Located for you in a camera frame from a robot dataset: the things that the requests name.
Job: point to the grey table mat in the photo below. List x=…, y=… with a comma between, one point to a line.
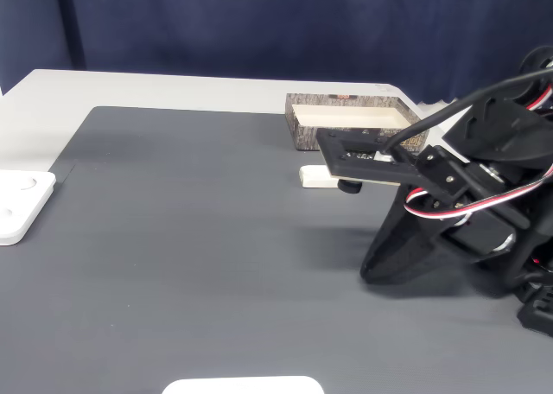
x=194, y=238

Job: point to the white rounded flat object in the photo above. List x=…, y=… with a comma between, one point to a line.
x=242, y=386

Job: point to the navy blue curtain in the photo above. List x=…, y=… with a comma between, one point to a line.
x=259, y=27

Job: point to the white square dimpled device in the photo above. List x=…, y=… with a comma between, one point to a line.
x=21, y=204

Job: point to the white block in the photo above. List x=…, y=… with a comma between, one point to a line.
x=313, y=176

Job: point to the bark-patterned cardboard box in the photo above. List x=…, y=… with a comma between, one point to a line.
x=302, y=139

